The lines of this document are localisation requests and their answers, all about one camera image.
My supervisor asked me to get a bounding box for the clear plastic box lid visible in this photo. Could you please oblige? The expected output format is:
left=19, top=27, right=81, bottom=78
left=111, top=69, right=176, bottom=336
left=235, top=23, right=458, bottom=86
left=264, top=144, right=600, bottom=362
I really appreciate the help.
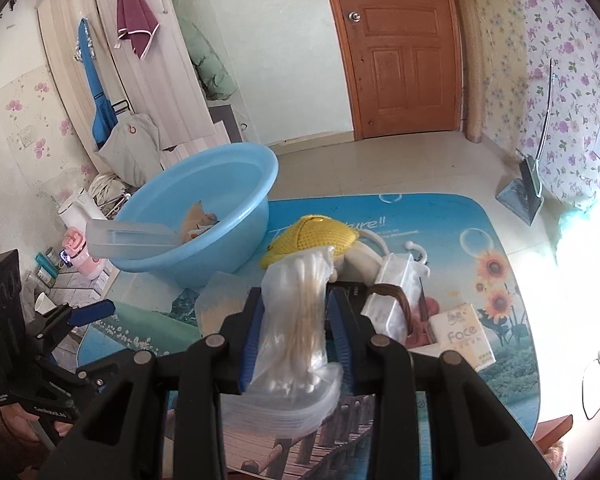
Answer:
left=85, top=219, right=181, bottom=260

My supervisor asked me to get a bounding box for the Face tissue pack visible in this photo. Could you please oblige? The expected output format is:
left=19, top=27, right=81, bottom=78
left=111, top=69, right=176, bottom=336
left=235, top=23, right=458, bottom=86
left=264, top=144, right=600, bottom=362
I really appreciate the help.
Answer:
left=428, top=304, right=496, bottom=372

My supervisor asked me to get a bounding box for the bag of cotton swabs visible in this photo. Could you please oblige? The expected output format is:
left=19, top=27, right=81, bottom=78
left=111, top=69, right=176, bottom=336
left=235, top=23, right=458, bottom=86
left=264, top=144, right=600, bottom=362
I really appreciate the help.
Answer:
left=221, top=246, right=343, bottom=439

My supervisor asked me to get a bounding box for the person left hand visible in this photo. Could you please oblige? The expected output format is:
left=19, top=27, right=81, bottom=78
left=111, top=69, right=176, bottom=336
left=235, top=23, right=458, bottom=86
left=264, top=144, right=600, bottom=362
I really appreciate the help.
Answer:
left=0, top=404, right=73, bottom=451

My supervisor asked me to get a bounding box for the pink white bottle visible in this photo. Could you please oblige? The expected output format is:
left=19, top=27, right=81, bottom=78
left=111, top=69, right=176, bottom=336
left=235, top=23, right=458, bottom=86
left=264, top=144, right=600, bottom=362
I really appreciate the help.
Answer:
left=62, top=226, right=105, bottom=280

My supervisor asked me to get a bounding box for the clear box of toothpicks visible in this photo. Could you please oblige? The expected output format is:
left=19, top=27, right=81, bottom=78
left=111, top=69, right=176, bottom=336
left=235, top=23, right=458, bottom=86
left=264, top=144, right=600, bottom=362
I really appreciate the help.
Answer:
left=195, top=272, right=260, bottom=337

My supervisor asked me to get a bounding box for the orange item in basin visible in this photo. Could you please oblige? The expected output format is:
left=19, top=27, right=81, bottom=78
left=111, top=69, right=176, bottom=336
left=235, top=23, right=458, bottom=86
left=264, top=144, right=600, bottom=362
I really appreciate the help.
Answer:
left=180, top=200, right=219, bottom=244

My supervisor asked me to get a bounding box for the beige tote bag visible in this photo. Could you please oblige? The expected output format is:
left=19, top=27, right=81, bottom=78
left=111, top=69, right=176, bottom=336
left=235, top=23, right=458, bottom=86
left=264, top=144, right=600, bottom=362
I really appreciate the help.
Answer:
left=97, top=113, right=162, bottom=188

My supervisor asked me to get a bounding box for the light blue plastic basin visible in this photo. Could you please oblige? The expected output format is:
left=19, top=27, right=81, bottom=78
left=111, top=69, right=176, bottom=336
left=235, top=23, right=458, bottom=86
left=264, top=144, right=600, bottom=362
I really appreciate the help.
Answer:
left=110, top=142, right=278, bottom=289

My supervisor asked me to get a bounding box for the white plastic hook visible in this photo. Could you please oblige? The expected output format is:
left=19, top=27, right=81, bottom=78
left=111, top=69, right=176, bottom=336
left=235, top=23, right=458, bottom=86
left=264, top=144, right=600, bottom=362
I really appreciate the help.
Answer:
left=404, top=240, right=428, bottom=264

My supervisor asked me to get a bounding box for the blue hanging bag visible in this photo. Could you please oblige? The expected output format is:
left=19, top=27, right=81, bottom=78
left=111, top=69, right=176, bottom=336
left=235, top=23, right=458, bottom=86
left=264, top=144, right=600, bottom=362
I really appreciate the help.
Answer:
left=78, top=18, right=118, bottom=148

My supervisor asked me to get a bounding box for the yellow mesh hat plush doll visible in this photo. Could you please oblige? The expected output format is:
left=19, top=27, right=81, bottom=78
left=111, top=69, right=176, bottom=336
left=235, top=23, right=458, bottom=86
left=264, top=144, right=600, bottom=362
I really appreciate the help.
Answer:
left=259, top=214, right=390, bottom=285

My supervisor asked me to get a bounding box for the white wooden wardrobe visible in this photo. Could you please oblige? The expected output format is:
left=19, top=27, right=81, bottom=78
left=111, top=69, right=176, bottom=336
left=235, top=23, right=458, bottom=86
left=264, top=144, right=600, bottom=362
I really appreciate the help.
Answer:
left=36, top=0, right=230, bottom=172

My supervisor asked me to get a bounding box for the green puffer jacket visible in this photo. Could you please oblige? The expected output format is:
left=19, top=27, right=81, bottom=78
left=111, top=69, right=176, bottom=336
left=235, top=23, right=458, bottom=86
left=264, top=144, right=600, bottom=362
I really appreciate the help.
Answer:
left=172, top=0, right=237, bottom=101

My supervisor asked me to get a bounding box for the maroon hanging towel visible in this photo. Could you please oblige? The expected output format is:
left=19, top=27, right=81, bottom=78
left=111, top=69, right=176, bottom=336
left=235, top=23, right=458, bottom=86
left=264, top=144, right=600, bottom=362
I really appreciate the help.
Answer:
left=116, top=0, right=160, bottom=60

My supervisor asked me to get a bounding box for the brown wooden door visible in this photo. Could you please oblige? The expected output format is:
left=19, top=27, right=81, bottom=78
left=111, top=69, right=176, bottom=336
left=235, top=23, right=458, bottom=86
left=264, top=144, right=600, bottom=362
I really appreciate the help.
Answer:
left=329, top=0, right=462, bottom=140

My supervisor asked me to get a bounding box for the clear box of white cables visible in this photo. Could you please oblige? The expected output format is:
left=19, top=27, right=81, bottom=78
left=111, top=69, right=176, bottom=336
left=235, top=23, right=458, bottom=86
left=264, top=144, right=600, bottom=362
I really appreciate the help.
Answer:
left=362, top=254, right=430, bottom=344

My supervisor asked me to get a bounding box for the dustpan with long handle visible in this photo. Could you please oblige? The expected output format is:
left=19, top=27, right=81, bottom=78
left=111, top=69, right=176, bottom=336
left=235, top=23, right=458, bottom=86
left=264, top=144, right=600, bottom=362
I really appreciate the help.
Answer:
left=495, top=58, right=555, bottom=226

